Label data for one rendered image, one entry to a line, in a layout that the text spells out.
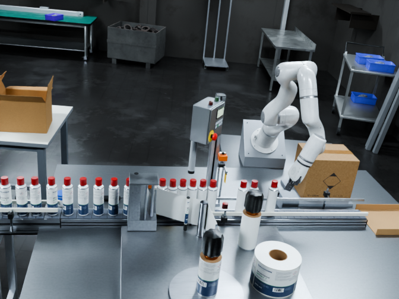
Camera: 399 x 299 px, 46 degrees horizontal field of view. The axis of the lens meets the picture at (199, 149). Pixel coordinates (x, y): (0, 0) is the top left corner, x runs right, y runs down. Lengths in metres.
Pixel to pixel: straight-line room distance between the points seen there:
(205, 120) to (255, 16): 7.21
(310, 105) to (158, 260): 1.07
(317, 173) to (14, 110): 2.16
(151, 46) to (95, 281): 6.57
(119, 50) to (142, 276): 6.77
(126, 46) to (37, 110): 5.05
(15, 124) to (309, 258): 2.31
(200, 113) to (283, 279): 0.86
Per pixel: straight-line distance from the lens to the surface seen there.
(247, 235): 2.25
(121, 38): 8.52
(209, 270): 1.91
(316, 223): 2.68
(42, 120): 3.64
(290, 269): 2.01
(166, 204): 2.37
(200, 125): 2.30
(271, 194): 2.53
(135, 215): 2.31
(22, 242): 3.85
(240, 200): 2.50
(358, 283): 2.38
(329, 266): 2.43
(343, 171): 2.88
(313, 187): 2.86
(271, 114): 2.84
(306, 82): 2.47
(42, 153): 3.59
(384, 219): 2.95
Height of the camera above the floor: 2.22
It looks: 24 degrees down
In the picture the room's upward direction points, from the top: 6 degrees clockwise
